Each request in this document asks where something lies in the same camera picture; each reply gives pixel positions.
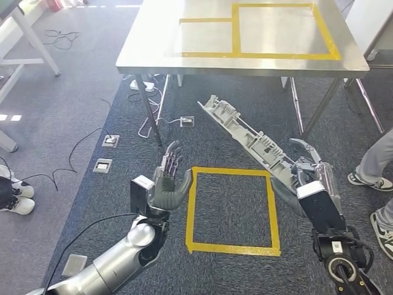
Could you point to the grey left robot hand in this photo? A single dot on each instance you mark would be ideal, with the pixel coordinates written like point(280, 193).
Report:
point(166, 191)

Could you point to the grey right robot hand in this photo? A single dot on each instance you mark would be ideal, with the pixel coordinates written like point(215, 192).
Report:
point(331, 183)

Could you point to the grey plastic wheel hubcap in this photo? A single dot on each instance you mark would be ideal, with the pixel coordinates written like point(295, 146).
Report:
point(245, 137)

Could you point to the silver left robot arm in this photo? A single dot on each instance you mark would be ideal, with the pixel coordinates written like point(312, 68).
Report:
point(122, 260)

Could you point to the stainless steel workbench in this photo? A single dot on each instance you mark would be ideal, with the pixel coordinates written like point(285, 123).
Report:
point(199, 40)

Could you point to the yellow floor tape square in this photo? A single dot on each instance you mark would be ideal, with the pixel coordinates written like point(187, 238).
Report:
point(190, 211)

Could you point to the standing person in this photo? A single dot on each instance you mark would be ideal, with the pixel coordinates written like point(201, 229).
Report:
point(374, 158)

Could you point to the steel floor socket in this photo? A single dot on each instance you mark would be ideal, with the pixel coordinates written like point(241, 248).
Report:
point(187, 121)
point(110, 141)
point(102, 166)

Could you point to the white power strip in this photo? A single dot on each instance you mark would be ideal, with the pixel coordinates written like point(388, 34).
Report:
point(142, 85)

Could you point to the steel floor plate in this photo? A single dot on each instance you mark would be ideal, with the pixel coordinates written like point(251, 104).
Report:
point(75, 265)

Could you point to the small yellow tape rectangle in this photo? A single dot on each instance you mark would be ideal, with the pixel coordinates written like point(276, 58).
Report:
point(202, 19)

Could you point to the large yellow tape rectangle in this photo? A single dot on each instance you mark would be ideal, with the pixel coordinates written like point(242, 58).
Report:
point(235, 32)

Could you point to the person in white shoes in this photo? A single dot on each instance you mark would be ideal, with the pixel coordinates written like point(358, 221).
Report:
point(18, 203)

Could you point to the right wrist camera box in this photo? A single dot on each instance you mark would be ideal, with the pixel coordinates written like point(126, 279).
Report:
point(322, 207)

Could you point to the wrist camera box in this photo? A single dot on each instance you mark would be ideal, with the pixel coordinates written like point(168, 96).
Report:
point(322, 207)
point(139, 195)

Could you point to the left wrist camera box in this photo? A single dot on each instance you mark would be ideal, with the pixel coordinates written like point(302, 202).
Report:
point(139, 195)

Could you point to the white desk frame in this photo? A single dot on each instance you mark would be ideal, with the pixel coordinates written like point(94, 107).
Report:
point(21, 62)

